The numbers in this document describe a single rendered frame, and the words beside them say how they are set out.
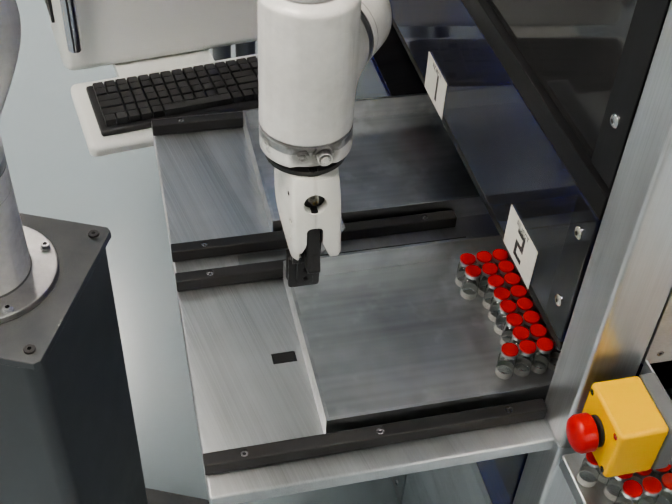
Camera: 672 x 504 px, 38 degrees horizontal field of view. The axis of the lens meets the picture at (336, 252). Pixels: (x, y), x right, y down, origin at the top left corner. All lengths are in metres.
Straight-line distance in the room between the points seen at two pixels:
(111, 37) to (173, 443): 0.91
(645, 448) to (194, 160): 0.79
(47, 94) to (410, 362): 2.22
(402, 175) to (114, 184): 1.50
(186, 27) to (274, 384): 0.86
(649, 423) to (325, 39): 0.50
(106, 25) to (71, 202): 1.08
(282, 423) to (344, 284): 0.24
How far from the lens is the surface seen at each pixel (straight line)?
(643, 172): 0.89
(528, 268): 1.15
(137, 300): 2.50
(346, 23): 0.78
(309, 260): 0.91
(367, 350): 1.21
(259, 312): 1.25
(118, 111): 1.68
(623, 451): 1.02
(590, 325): 1.03
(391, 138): 1.53
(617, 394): 1.03
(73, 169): 2.91
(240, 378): 1.18
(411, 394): 1.17
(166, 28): 1.83
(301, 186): 0.86
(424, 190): 1.44
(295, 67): 0.79
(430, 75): 1.43
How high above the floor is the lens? 1.80
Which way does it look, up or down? 44 degrees down
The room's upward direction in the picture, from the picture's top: 4 degrees clockwise
